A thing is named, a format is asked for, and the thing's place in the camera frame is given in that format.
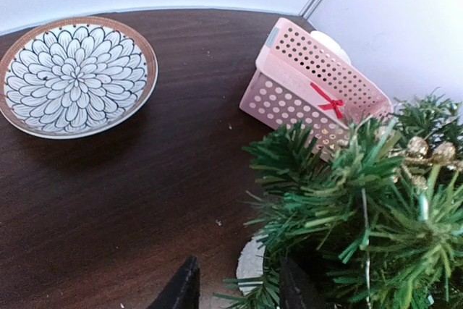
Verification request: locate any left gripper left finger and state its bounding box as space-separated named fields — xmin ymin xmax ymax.
xmin=147 ymin=256 xmax=200 ymax=309

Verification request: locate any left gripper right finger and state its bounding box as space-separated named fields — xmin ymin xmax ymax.
xmin=279 ymin=258 xmax=326 ymax=309

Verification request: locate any small green christmas tree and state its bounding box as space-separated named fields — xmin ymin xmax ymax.
xmin=227 ymin=94 xmax=462 ymax=308

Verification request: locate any gold glitter berry sprig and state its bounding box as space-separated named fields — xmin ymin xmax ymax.
xmin=375 ymin=126 xmax=463 ymax=192

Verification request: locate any pink plastic basket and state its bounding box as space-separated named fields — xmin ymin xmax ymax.
xmin=239 ymin=17 xmax=393 ymax=161

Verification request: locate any red ribbon bow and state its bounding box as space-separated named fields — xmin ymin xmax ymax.
xmin=310 ymin=82 xmax=344 ymax=119

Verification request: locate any flower pattern plate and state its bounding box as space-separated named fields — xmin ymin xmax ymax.
xmin=1 ymin=17 xmax=158 ymax=140

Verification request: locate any white ceramic bowl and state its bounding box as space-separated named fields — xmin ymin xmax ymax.
xmin=310 ymin=30 xmax=352 ymax=64

